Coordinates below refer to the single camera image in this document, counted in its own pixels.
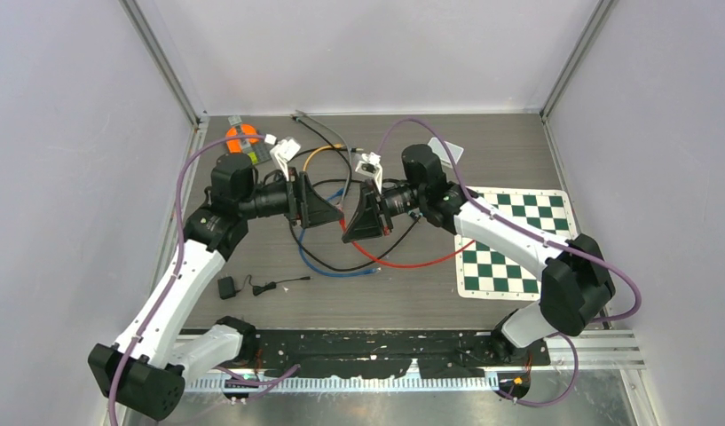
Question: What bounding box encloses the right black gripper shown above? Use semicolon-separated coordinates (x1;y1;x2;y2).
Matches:
343;179;426;244

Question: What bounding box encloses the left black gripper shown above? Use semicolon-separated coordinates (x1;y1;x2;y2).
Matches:
239;166;343;227

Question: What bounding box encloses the red ethernet cable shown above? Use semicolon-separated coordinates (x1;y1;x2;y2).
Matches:
337;218;476;271

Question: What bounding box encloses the blue ethernet cable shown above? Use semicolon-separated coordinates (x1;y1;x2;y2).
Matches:
296;187;382;279

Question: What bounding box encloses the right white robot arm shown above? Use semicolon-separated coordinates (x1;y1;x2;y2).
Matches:
343;144;615;365

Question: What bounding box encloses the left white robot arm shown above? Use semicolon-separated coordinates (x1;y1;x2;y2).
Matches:
88;154;342;421

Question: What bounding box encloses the grey lego baseplate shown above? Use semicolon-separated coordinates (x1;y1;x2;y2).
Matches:
225;115;271;165

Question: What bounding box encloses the orange S-shaped block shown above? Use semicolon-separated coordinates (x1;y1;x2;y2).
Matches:
225;124;262;155

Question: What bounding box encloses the black power adapter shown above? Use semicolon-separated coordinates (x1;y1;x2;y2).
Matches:
217;275;311;300

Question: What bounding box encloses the green white chessboard mat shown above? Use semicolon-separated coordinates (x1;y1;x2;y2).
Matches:
453;186;579;303

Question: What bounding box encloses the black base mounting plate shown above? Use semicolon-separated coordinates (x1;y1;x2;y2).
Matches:
222;329;550;379

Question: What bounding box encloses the long black ethernet cable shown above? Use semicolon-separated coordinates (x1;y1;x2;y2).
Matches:
288;178;425;273

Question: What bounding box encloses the yellow ethernet cable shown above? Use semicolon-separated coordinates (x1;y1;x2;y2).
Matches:
302;144;345;173

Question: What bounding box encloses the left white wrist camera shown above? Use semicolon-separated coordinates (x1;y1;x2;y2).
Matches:
264;134;301;181

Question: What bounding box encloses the black cable with green plug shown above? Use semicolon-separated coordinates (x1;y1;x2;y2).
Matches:
291;114;365;195

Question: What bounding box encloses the white network switch far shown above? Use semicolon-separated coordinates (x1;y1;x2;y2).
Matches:
428;137;464;169

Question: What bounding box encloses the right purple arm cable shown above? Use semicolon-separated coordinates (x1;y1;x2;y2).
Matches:
375;117;642;325

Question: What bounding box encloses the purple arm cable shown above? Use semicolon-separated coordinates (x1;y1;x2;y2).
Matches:
106;133;269;426
375;117;642;325

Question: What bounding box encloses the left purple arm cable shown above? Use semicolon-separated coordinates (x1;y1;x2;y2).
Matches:
106;133;269;426

